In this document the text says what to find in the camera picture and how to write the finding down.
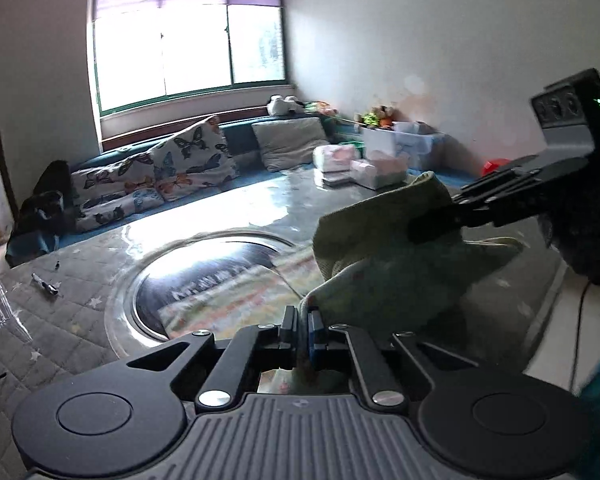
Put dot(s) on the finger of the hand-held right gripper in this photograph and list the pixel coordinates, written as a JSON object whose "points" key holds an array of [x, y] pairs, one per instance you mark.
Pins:
{"points": [[432, 225], [530, 172]]}

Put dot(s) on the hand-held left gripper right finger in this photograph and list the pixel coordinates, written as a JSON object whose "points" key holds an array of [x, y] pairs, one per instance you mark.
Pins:
{"points": [[314, 336]]}

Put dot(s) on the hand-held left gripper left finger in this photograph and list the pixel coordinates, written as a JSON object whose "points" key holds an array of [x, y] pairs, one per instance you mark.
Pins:
{"points": [[289, 331]]}

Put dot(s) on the pale green floral garment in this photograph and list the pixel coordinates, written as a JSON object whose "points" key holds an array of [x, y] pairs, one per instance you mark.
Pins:
{"points": [[380, 270]]}

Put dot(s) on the red object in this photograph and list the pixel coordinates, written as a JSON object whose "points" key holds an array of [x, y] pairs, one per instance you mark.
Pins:
{"points": [[496, 167]]}

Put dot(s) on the large clear storage box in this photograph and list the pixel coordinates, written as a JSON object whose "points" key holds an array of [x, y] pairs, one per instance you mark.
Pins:
{"points": [[410, 142]]}

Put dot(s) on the small flat box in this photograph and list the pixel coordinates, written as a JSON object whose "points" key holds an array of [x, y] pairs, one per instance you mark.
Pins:
{"points": [[332, 179]]}

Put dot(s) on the round black hotplate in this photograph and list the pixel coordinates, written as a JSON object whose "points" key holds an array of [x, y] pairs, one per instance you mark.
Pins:
{"points": [[190, 280]]}

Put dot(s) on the pink tissue pack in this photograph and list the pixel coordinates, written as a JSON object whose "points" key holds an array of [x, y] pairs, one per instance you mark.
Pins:
{"points": [[337, 157]]}

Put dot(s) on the brown plush toy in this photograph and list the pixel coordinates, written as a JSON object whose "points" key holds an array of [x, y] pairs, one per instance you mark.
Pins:
{"points": [[377, 116]]}

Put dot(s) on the orange and green plush toy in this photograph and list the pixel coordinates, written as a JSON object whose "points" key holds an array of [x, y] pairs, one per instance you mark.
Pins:
{"points": [[321, 108]]}

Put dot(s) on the grey pillow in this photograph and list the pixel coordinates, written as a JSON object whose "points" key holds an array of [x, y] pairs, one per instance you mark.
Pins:
{"points": [[290, 142]]}

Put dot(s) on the white and black plush toy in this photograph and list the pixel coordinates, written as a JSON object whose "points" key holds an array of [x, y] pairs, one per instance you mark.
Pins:
{"points": [[285, 105]]}

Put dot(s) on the teal sofa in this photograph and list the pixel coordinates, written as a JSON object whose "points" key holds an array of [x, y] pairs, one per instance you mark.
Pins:
{"points": [[241, 140]]}

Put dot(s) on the square butterfly print pillow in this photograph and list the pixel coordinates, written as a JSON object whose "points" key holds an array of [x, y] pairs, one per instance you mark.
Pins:
{"points": [[195, 157]]}

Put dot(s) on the long butterfly print pillow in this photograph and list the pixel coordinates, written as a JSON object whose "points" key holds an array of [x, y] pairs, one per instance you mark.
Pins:
{"points": [[115, 195]]}

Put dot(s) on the grey quilted star table cover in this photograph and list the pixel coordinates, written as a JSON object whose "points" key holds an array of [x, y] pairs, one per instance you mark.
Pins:
{"points": [[55, 322]]}

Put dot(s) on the black marker pen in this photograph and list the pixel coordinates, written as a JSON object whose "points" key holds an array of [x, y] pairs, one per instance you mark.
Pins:
{"points": [[45, 284]]}

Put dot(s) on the black bag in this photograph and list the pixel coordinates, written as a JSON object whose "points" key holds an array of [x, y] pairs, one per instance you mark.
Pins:
{"points": [[42, 205]]}

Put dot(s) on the green framed window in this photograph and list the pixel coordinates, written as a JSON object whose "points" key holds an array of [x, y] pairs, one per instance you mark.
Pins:
{"points": [[190, 40]]}

